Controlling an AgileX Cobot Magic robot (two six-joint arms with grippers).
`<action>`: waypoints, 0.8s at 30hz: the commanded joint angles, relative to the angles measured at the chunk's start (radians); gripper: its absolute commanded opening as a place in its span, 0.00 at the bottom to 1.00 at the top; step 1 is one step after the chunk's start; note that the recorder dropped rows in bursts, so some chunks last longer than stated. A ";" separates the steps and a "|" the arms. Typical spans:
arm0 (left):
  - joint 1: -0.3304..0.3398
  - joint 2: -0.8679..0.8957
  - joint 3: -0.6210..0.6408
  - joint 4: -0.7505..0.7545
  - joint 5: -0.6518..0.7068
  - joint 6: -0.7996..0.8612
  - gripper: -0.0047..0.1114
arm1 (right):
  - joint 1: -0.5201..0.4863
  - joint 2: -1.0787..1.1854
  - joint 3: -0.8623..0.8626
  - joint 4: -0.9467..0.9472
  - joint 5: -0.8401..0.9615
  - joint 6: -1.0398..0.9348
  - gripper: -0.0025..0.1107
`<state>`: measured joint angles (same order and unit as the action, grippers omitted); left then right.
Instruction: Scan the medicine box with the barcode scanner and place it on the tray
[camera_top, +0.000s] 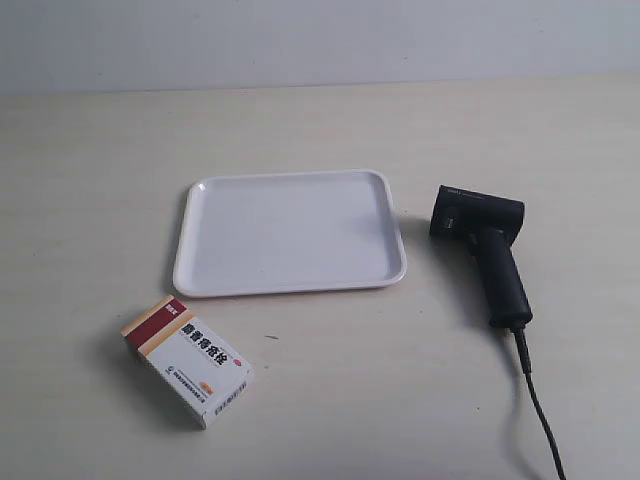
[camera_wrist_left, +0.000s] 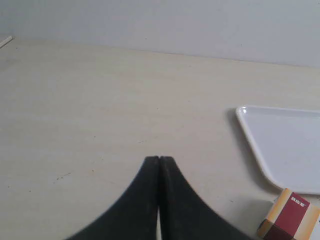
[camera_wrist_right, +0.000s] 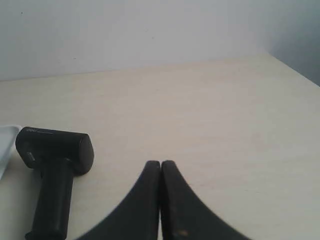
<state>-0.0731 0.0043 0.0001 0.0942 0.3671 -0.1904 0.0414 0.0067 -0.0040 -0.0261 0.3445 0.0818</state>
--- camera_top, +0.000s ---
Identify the white plastic tray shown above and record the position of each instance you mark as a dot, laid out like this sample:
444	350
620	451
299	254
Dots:
288	233

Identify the black handheld barcode scanner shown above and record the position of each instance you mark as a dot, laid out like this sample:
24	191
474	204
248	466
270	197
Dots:
488	226

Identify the white medicine box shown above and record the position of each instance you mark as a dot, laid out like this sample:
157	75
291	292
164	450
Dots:
205	372

